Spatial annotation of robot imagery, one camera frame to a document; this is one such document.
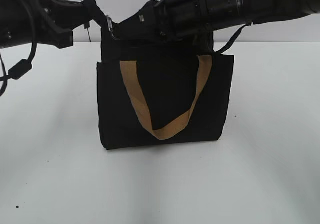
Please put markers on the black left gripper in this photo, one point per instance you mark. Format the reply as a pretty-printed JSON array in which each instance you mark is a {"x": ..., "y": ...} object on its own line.
[{"x": 53, "y": 21}]

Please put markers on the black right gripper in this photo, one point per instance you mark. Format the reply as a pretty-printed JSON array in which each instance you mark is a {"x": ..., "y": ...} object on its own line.
[{"x": 165, "y": 21}]

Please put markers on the silver zipper pull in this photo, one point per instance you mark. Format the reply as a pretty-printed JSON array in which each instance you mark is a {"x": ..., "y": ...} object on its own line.
[{"x": 110, "y": 27}]

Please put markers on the black canvas tote bag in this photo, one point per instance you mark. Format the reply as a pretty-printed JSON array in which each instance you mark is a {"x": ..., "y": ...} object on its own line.
[{"x": 152, "y": 95}]

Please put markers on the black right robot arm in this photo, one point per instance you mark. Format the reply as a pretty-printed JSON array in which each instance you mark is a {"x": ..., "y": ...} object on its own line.
[{"x": 228, "y": 13}]

